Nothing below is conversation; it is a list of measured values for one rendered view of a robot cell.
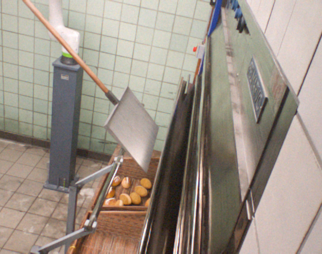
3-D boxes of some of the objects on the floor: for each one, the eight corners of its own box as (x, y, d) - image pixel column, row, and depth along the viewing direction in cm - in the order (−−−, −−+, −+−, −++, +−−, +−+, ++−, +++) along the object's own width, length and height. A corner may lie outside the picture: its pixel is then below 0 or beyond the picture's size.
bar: (123, 228, 306) (145, 103, 251) (71, 395, 195) (91, 236, 139) (87, 220, 307) (101, 93, 252) (15, 381, 195) (12, 218, 140)
